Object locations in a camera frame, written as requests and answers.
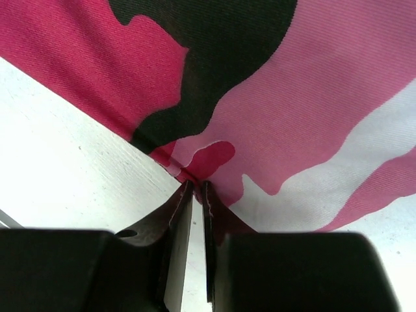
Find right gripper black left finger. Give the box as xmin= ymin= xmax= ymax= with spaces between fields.
xmin=1 ymin=181 xmax=194 ymax=311

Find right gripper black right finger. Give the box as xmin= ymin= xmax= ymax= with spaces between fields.
xmin=201 ymin=182 xmax=399 ymax=311

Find pink camouflage trousers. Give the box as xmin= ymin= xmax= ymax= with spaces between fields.
xmin=1 ymin=1 xmax=415 ymax=231

